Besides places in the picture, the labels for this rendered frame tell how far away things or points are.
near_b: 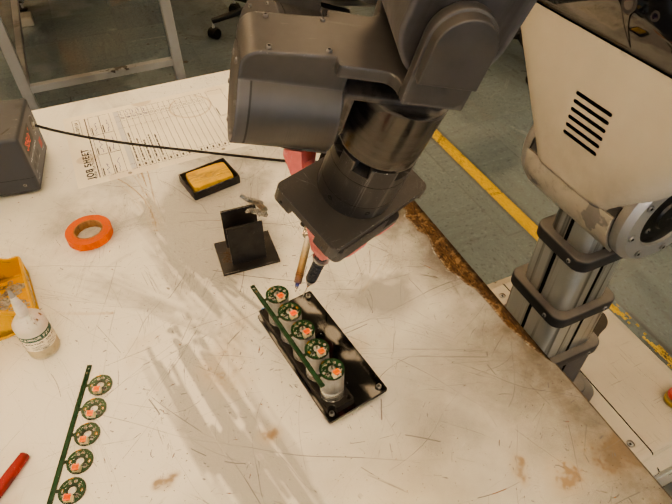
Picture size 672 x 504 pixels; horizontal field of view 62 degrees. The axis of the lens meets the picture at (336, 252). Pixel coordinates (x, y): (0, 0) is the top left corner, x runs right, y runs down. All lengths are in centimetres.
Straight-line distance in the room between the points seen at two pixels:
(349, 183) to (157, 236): 47
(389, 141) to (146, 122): 74
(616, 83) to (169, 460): 62
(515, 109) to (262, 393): 213
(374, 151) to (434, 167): 183
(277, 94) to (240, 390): 39
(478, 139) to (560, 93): 157
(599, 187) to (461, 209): 125
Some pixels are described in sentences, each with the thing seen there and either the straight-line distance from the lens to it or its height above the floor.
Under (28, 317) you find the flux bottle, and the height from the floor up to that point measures 81.
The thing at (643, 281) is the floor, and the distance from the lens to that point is 195.
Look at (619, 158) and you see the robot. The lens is 74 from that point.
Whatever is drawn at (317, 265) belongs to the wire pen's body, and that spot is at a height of 91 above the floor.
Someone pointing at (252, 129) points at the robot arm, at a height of 111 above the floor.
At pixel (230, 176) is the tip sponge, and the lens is 85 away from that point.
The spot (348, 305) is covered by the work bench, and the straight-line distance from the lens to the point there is 68.
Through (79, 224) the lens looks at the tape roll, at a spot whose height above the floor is 76.
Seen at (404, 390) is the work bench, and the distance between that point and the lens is 62.
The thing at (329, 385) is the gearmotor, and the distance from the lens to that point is 56.
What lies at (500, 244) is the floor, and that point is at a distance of 189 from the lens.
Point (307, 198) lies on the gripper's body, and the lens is 39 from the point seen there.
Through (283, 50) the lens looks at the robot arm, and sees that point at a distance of 30.
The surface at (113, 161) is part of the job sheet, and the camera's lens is 96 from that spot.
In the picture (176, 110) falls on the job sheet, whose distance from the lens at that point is 106.
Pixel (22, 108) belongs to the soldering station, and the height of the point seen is 84.
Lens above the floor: 128
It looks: 45 degrees down
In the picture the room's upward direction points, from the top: straight up
